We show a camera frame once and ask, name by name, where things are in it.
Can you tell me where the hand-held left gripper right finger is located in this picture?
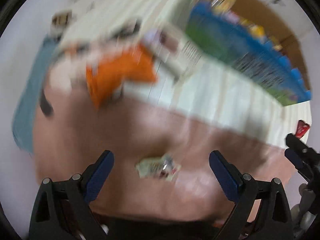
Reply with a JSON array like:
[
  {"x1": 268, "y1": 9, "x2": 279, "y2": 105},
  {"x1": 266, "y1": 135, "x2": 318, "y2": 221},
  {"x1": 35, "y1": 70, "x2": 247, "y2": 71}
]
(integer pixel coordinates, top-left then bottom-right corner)
[{"x1": 209, "y1": 150, "x2": 293, "y2": 240}]

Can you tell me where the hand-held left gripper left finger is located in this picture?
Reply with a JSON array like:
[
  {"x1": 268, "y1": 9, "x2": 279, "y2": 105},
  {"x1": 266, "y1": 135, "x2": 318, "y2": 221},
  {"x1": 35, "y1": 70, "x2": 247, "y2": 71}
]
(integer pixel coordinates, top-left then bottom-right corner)
[{"x1": 29, "y1": 150, "x2": 115, "y2": 240}]

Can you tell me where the small grey snack packet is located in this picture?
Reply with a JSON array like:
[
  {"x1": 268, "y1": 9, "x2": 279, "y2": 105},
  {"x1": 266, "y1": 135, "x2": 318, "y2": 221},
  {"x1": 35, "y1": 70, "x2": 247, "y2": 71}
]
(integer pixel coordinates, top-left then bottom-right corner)
[{"x1": 135, "y1": 154, "x2": 182, "y2": 181}]

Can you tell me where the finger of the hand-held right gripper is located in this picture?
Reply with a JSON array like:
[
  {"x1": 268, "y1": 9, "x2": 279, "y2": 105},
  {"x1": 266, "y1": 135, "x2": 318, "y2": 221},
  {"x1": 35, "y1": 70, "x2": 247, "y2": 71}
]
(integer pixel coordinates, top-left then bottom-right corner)
[
  {"x1": 285, "y1": 148, "x2": 314, "y2": 180},
  {"x1": 286, "y1": 133, "x2": 316, "y2": 157}
]

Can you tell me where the orange snack packet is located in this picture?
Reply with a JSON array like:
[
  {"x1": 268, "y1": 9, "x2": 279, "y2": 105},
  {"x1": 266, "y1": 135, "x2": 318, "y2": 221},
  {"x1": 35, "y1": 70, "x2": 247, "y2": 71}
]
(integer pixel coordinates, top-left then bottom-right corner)
[{"x1": 86, "y1": 43, "x2": 157, "y2": 109}]

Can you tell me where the yellow chips packet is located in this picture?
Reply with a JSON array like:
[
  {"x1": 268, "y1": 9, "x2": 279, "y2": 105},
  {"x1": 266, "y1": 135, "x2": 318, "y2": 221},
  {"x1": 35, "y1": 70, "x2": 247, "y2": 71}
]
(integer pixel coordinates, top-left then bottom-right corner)
[{"x1": 241, "y1": 17, "x2": 266, "y2": 39}]

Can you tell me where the person's dark clothing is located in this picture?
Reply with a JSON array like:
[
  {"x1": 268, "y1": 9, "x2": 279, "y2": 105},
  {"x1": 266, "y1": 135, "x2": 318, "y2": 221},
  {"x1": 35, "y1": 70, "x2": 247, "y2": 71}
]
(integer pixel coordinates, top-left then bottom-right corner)
[{"x1": 94, "y1": 214, "x2": 227, "y2": 240}]

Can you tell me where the cardboard box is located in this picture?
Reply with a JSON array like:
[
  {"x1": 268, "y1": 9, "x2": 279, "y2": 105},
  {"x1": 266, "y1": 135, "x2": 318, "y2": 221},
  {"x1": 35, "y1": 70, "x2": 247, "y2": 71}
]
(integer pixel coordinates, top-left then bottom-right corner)
[{"x1": 184, "y1": 0, "x2": 312, "y2": 107}]

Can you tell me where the white chocolate stick packet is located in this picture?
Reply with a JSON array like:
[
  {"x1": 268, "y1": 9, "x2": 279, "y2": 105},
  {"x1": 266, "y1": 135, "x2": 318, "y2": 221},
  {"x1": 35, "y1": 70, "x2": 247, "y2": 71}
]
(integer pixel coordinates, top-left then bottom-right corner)
[{"x1": 141, "y1": 28, "x2": 205, "y2": 80}]

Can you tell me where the small red packet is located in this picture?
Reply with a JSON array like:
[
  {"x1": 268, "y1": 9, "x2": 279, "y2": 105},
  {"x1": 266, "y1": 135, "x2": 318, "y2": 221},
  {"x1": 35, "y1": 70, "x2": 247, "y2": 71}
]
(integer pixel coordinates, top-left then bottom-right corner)
[{"x1": 295, "y1": 120, "x2": 311, "y2": 138}]

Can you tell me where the person's right hand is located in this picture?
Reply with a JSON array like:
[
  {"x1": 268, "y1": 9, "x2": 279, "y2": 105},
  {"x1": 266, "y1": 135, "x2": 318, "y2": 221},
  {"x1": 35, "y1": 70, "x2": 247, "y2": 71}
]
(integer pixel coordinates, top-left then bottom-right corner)
[{"x1": 291, "y1": 183, "x2": 316, "y2": 238}]

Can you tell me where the blue bed sheet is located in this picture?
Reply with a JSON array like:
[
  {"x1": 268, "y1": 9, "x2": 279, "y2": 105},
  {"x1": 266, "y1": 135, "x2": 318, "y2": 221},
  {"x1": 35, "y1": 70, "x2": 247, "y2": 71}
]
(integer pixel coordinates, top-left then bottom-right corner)
[{"x1": 11, "y1": 36, "x2": 52, "y2": 153}]

